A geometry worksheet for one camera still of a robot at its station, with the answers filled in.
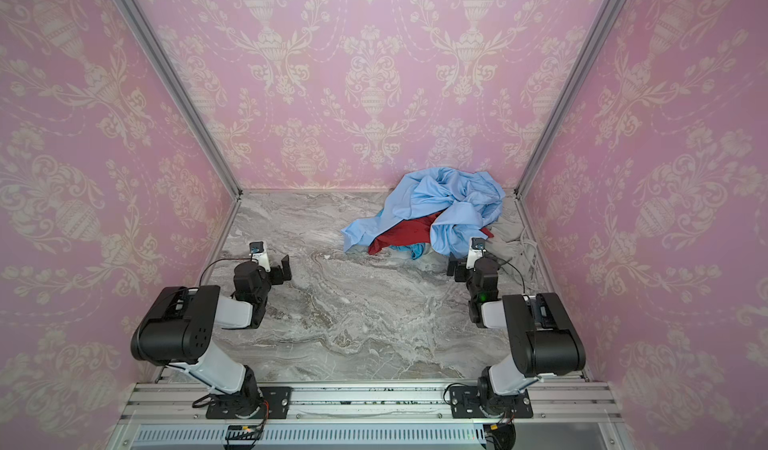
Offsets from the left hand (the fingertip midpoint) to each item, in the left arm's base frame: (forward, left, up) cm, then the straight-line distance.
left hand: (274, 257), depth 95 cm
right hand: (+2, -62, +3) cm, 62 cm away
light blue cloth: (+20, -63, +7) cm, 66 cm away
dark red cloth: (+10, -43, +2) cm, 44 cm away
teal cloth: (+4, -45, 0) cm, 45 cm away
